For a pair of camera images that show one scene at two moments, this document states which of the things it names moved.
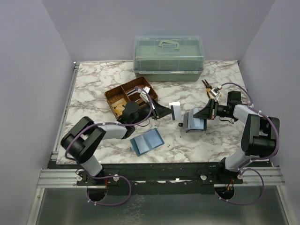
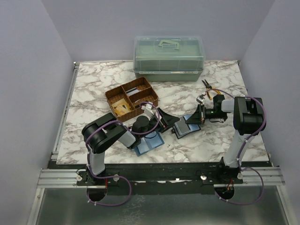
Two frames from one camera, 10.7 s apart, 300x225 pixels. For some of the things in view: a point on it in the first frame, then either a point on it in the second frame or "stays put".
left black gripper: x=159 y=111 -> x=166 y=121
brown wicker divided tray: x=117 y=97 stays put
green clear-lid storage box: x=168 y=58 stays put
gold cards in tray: x=118 y=106 stays put
